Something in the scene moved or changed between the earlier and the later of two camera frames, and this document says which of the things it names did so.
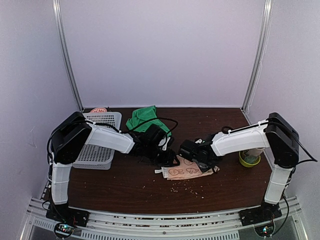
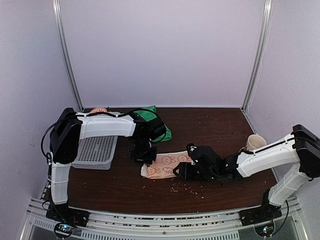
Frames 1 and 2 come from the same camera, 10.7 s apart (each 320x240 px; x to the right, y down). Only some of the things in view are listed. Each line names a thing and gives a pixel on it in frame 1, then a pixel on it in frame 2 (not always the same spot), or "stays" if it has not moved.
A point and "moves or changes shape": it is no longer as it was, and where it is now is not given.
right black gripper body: [204, 167] -> [207, 175]
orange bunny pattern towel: [184, 169] moves or changes shape
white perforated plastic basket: [94, 157] stays
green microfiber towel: [143, 114] stays
